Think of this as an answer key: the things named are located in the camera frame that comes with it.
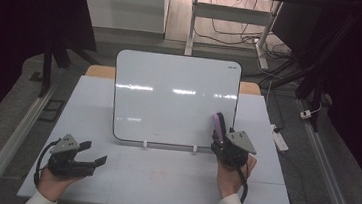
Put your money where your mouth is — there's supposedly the white desk frame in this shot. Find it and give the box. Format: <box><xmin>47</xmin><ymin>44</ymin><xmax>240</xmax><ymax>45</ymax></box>
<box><xmin>183</xmin><ymin>0</ymin><xmax>284</xmax><ymax>72</ymax></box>

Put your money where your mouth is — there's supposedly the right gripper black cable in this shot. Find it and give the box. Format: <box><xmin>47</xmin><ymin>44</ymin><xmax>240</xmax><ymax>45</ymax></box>
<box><xmin>232</xmin><ymin>153</ymin><xmax>253</xmax><ymax>204</ymax></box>

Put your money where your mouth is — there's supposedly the black metal stand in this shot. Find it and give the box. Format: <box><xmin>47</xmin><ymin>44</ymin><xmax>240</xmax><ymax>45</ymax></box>
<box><xmin>37</xmin><ymin>28</ymin><xmax>103</xmax><ymax>104</ymax></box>

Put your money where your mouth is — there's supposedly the person's right hand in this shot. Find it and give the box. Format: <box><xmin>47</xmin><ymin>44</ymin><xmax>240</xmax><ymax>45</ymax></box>
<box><xmin>214</xmin><ymin>151</ymin><xmax>258</xmax><ymax>203</ymax></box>

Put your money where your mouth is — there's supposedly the purple whiteboard eraser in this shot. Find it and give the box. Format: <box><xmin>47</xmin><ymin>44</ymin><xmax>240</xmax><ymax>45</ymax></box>
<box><xmin>209</xmin><ymin>113</ymin><xmax>226</xmax><ymax>143</ymax></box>

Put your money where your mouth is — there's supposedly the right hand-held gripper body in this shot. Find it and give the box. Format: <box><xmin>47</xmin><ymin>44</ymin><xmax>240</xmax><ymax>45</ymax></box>
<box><xmin>208</xmin><ymin>127</ymin><xmax>259</xmax><ymax>172</ymax></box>

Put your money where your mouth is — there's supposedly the black floor frame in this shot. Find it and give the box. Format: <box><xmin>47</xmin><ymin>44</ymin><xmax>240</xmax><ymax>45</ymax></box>
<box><xmin>37</xmin><ymin>96</ymin><xmax>67</xmax><ymax>125</ymax></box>

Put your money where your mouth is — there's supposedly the small white plug adapter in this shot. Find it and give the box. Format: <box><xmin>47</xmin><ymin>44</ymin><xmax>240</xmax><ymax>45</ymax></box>
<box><xmin>299</xmin><ymin>107</ymin><xmax>314</xmax><ymax>121</ymax></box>

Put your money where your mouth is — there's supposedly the white power strip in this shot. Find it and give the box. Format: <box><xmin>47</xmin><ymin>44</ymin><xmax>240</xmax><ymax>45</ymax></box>
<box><xmin>268</xmin><ymin>124</ymin><xmax>292</xmax><ymax>154</ymax></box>

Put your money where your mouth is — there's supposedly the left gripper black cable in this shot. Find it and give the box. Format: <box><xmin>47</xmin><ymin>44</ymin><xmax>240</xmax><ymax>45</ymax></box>
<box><xmin>32</xmin><ymin>137</ymin><xmax>62</xmax><ymax>188</ymax></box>

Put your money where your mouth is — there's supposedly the white whiteboard stand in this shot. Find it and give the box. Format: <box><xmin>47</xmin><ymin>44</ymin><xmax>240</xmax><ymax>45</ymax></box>
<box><xmin>112</xmin><ymin>137</ymin><xmax>213</xmax><ymax>157</ymax></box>

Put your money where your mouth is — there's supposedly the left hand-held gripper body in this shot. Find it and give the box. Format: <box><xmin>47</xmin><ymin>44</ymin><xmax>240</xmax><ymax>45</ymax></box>
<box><xmin>45</xmin><ymin>132</ymin><xmax>99</xmax><ymax>180</ymax></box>

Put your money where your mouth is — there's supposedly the person's left hand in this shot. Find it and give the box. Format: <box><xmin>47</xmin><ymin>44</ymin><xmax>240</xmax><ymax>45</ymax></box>
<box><xmin>34</xmin><ymin>167</ymin><xmax>85</xmax><ymax>204</ymax></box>

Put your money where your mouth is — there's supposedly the white whiteboard with black rim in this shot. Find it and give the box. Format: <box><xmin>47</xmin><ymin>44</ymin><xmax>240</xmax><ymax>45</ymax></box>
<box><xmin>108</xmin><ymin>48</ymin><xmax>244</xmax><ymax>152</ymax></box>

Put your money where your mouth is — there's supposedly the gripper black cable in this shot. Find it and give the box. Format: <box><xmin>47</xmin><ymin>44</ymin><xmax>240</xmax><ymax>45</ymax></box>
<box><xmin>232</xmin><ymin>153</ymin><xmax>253</xmax><ymax>204</ymax></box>
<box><xmin>32</xmin><ymin>137</ymin><xmax>62</xmax><ymax>188</ymax></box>

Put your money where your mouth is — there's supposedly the aluminium floor rail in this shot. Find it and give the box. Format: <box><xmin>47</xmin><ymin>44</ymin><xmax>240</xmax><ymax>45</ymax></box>
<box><xmin>0</xmin><ymin>77</ymin><xmax>60</xmax><ymax>204</ymax></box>
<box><xmin>287</xmin><ymin>98</ymin><xmax>362</xmax><ymax>204</ymax></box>

